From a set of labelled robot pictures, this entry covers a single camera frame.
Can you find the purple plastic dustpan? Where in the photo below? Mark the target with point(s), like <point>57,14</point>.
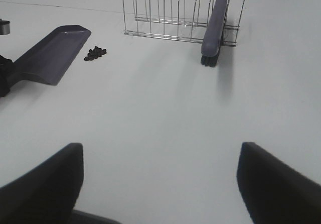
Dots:
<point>48,60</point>

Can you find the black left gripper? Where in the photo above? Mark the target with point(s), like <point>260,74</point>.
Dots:
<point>6,67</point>

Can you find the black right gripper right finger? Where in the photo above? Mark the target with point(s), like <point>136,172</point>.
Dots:
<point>272,191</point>

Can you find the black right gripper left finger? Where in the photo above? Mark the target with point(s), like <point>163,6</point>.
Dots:
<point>47,193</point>

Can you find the metal wire dish rack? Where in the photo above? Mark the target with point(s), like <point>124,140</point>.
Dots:
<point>173,20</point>

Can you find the pile of coffee beans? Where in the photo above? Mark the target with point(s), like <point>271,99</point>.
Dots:
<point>95,53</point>

